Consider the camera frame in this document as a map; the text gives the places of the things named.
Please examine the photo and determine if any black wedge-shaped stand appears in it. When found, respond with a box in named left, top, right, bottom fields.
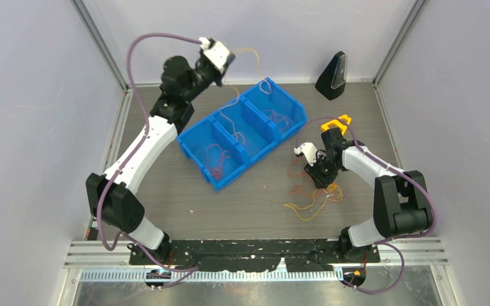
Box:
left=315, top=51, right=347, bottom=101

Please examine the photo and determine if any pink cable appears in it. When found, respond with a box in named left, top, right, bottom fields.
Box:
left=202, top=108, right=294, bottom=180

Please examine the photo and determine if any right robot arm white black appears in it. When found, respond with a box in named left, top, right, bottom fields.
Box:
left=293, top=128, right=434, bottom=262

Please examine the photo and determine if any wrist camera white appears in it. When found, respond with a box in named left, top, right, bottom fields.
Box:
left=198, top=37, right=235, bottom=76
left=293, top=142, right=317, bottom=166

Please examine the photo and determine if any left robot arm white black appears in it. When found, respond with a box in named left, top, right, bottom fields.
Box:
left=85, top=54, right=235, bottom=264

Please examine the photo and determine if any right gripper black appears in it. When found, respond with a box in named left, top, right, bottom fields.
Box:
left=304, top=153, right=341, bottom=189

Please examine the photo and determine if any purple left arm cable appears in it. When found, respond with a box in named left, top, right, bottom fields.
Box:
left=96, top=33, right=205, bottom=288

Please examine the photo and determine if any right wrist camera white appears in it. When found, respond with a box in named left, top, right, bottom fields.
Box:
left=293, top=142, right=317, bottom=166

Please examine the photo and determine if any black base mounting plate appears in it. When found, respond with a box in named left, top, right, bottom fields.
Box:
left=127, top=238, right=380, bottom=272

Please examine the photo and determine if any yellow triangular plastic piece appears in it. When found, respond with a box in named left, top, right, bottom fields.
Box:
left=320, top=114, right=352, bottom=136

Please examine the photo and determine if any blue three-compartment plastic bin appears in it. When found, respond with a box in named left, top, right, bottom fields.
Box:
left=177, top=78, right=307, bottom=192

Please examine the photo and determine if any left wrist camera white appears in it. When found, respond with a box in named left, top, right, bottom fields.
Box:
left=198, top=37, right=235, bottom=76

